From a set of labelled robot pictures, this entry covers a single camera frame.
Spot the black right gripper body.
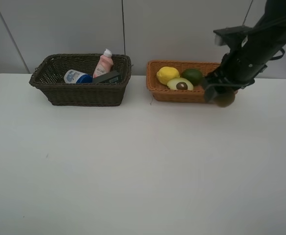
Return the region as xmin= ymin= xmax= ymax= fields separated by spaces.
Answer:
xmin=201 ymin=67 xmax=255 ymax=94

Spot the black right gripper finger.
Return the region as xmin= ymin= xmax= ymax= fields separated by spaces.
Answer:
xmin=203 ymin=83 xmax=225 ymax=102

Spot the brown kiwi fruit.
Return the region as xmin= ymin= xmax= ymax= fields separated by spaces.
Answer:
xmin=214 ymin=89 xmax=236 ymax=108

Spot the green lime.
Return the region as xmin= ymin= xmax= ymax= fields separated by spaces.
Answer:
xmin=181 ymin=69 xmax=203 ymax=86

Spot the halved avocado with pit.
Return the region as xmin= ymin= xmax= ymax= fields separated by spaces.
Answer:
xmin=167 ymin=77 xmax=194 ymax=91

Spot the yellow lemon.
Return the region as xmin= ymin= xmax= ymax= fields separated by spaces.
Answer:
xmin=156 ymin=67 xmax=180 ymax=85

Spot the dark green pump bottle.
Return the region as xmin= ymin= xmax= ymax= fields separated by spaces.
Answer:
xmin=92 ymin=70 xmax=122 ymax=84

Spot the pink soap bottle white cap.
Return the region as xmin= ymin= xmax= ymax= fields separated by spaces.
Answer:
xmin=92 ymin=49 xmax=113 ymax=78

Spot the white shampoo bottle blue cap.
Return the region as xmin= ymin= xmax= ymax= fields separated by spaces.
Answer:
xmin=64 ymin=70 xmax=93 ymax=84

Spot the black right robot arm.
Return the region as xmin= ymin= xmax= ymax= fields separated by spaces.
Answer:
xmin=201 ymin=0 xmax=286 ymax=102

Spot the orange wicker basket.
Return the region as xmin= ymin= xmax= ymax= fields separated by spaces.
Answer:
xmin=146 ymin=60 xmax=220 ymax=103

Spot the dark brown wicker basket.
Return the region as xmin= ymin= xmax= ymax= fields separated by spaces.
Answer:
xmin=29 ymin=53 xmax=132 ymax=107

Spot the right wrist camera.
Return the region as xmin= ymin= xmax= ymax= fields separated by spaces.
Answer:
xmin=213 ymin=25 xmax=251 ymax=50

